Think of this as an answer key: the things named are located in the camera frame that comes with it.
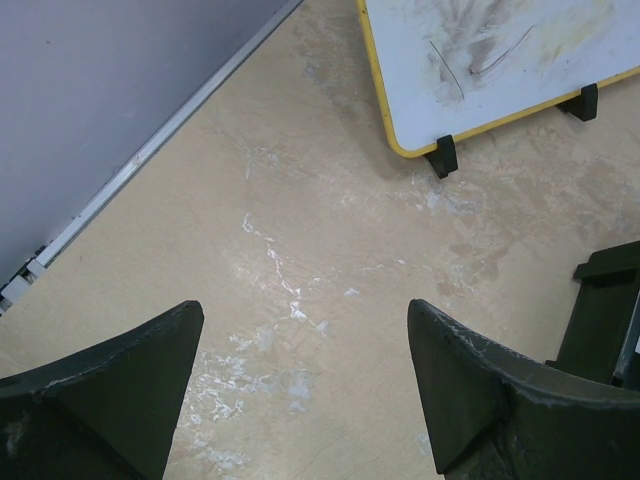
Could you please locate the yellow-framed whiteboard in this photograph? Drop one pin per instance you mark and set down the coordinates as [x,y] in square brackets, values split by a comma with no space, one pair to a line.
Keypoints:
[460,68]

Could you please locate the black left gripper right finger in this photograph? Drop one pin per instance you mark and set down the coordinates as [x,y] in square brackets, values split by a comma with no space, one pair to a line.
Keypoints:
[492,413]

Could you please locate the black and white tray organizer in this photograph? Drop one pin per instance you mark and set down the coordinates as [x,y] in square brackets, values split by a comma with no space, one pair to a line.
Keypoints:
[601,342]

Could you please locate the black whiteboard stand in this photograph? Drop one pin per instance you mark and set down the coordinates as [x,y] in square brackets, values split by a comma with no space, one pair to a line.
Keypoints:
[583,106]

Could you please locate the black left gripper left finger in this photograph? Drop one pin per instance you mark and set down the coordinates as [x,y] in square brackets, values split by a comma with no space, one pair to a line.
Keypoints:
[106,412]

